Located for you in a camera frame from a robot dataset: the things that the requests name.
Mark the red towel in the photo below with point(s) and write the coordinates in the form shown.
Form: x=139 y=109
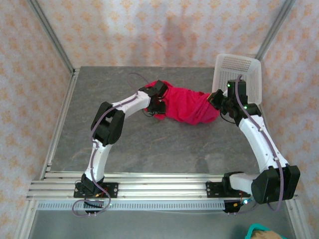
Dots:
x=184 y=104

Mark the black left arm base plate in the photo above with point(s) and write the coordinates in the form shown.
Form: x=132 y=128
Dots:
x=112 y=190

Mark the white perforated plastic basket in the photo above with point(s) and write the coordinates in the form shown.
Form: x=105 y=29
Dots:
x=234 y=67

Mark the aluminium base rail beam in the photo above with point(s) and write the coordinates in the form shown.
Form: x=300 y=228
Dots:
x=162 y=189

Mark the teal plastic container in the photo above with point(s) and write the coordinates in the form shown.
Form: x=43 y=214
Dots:
x=251 y=227

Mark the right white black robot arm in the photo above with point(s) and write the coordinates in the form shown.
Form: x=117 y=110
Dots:
x=259 y=144

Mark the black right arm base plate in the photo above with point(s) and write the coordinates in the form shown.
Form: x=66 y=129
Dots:
x=211 y=190

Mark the aluminium corner post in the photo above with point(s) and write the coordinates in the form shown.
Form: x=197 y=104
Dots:
x=277 y=25
x=51 y=35

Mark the aluminium table side rail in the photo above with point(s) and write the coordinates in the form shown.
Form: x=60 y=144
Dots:
x=266 y=123
x=70 y=84

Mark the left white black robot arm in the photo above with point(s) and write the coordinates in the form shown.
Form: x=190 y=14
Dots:
x=107 y=124

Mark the black base electronics board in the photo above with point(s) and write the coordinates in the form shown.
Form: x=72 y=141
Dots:
x=231 y=207
x=93 y=204

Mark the aluminium frame leg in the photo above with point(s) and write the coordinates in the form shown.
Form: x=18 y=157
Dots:
x=25 y=221
x=294 y=219

